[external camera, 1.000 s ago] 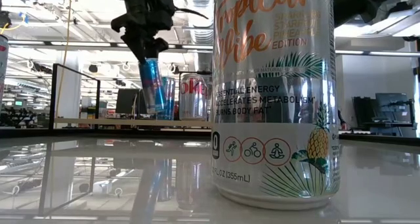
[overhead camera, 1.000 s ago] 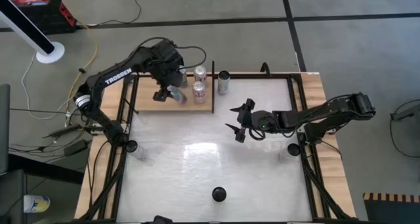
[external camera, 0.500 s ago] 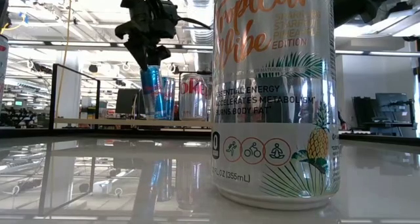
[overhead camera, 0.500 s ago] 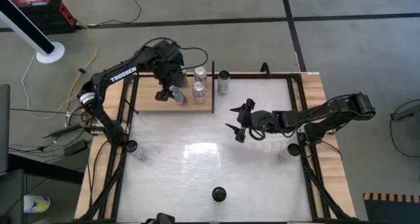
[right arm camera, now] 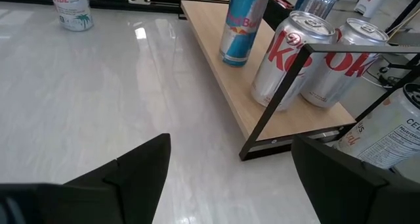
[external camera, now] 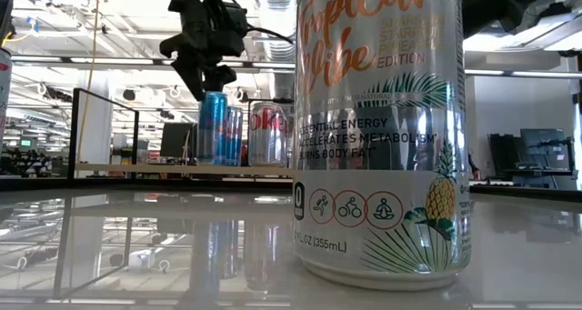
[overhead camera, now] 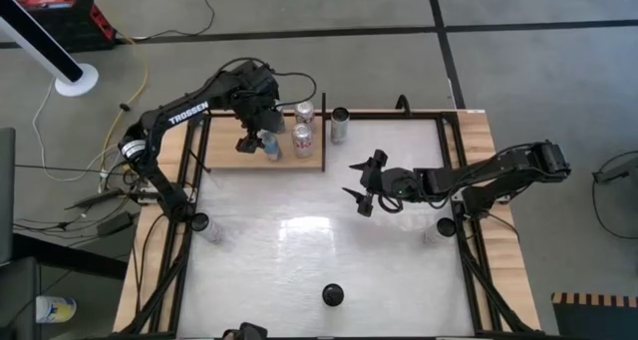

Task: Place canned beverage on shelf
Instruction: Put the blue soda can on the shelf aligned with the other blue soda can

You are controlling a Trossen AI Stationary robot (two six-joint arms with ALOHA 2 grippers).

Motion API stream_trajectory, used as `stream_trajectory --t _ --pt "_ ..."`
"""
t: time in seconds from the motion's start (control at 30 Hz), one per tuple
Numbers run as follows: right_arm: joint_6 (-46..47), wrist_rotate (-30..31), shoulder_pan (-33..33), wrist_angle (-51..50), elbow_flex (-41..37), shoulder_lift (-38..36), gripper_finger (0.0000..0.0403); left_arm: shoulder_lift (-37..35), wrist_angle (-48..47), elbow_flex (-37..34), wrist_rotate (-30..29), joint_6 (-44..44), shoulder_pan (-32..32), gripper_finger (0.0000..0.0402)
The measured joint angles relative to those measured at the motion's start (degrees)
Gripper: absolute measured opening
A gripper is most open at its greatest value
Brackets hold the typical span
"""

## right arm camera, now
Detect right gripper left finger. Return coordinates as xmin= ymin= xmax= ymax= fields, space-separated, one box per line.
xmin=0 ymin=133 xmax=172 ymax=224

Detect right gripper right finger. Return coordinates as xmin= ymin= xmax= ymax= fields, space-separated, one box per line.
xmin=290 ymin=134 xmax=420 ymax=224

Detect white Celsius can orange lettering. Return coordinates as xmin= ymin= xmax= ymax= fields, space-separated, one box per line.
xmin=333 ymin=82 xmax=420 ymax=170

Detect silver Diet Coke can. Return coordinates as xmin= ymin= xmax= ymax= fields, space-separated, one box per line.
xmin=251 ymin=10 xmax=337 ymax=112
xmin=300 ymin=18 xmax=390 ymax=108

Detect white Peach Vibe Celsius can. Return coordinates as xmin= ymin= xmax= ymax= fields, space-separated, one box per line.
xmin=49 ymin=0 xmax=95 ymax=33

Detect blue silver Red Bull can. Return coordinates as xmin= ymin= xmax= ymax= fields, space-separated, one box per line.
xmin=219 ymin=0 xmax=273 ymax=68
xmin=294 ymin=0 xmax=341 ymax=20

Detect white black pole stand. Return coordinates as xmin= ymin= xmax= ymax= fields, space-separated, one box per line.
xmin=353 ymin=0 xmax=395 ymax=18

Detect black floor cable bundle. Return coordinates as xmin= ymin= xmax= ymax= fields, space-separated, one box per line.
xmin=360 ymin=62 xmax=413 ymax=91

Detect yellow cable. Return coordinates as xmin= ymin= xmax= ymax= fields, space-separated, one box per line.
xmin=385 ymin=7 xmax=420 ymax=36

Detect black aluminium table frame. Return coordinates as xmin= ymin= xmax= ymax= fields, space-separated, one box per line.
xmin=0 ymin=0 xmax=184 ymax=15

